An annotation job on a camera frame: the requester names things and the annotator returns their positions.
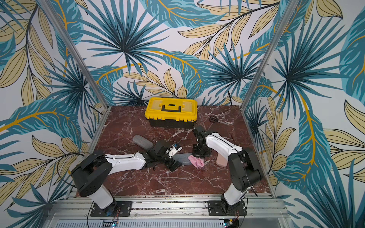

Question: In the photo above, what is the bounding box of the pink cloth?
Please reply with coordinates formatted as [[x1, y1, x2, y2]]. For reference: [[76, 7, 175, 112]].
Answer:
[[188, 155, 204, 169]]

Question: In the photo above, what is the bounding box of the grey-blue rectangular eyeglass case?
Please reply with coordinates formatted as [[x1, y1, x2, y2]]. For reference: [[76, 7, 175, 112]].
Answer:
[[173, 153, 192, 166]]

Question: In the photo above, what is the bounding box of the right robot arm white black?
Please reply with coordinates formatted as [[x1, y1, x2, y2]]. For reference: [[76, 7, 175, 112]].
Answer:
[[192, 126, 264, 208]]

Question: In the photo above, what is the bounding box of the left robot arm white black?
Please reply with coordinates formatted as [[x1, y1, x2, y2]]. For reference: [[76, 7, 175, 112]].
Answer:
[[71, 135, 182, 213]]

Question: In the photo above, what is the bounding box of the grey oval eyeglass case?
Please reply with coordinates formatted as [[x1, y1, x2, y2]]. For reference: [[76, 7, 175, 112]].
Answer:
[[132, 135, 154, 151]]

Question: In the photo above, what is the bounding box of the yellow black toolbox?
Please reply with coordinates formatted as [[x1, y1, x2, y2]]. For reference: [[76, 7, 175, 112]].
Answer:
[[145, 97, 198, 129]]

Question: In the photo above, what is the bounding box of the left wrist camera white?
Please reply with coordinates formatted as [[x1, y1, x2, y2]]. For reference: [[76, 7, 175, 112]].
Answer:
[[168, 143, 182, 158]]

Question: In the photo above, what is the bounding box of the aluminium front rail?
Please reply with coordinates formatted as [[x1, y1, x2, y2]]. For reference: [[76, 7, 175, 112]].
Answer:
[[43, 194, 294, 228]]

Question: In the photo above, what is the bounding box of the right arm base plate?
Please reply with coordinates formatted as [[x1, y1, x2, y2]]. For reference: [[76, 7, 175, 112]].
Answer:
[[204, 200, 247, 217]]

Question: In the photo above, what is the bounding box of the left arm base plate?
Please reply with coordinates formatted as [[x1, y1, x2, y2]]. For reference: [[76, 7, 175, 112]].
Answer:
[[90, 201, 132, 217]]

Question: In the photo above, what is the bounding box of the right metal frame post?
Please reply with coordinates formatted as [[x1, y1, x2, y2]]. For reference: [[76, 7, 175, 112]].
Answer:
[[240, 1, 299, 113]]

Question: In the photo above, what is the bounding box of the metal frame post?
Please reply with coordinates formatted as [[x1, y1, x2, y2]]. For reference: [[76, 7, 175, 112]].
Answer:
[[240, 1, 299, 113], [38, 0, 109, 109]]

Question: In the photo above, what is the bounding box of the left metal frame post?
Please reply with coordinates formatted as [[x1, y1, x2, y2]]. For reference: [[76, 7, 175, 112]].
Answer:
[[38, 0, 109, 109]]

